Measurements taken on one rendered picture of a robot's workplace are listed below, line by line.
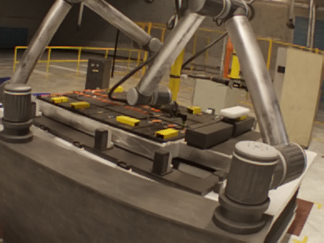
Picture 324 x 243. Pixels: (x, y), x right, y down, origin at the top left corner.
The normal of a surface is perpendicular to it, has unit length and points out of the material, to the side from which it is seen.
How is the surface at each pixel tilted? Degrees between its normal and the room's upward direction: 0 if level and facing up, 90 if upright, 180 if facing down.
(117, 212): 90
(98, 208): 90
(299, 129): 90
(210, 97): 90
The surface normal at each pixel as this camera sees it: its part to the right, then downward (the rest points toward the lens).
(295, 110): -0.58, 0.11
